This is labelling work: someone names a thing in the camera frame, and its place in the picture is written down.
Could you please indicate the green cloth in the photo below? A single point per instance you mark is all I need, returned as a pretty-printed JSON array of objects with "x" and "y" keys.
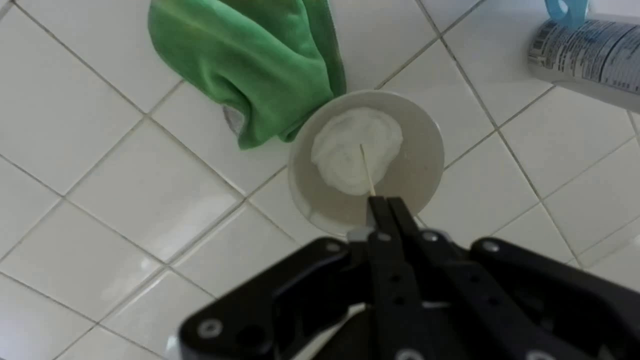
[{"x": 270, "y": 62}]

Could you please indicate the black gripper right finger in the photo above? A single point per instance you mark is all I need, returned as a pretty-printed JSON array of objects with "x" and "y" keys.
[{"x": 494, "y": 324}]

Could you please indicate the blue ceramic cup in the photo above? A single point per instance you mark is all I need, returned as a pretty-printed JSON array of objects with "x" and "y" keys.
[{"x": 566, "y": 11}]

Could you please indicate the silver metal can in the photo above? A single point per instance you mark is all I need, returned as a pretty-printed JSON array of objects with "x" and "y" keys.
[{"x": 598, "y": 58}]

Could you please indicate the thin white stick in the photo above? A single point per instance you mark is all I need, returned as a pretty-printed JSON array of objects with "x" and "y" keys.
[{"x": 367, "y": 170}]

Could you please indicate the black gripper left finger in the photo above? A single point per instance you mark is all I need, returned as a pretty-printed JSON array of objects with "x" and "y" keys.
[{"x": 398, "y": 333}]

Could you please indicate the white bowl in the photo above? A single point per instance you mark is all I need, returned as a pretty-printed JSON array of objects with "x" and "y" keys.
[{"x": 405, "y": 152}]

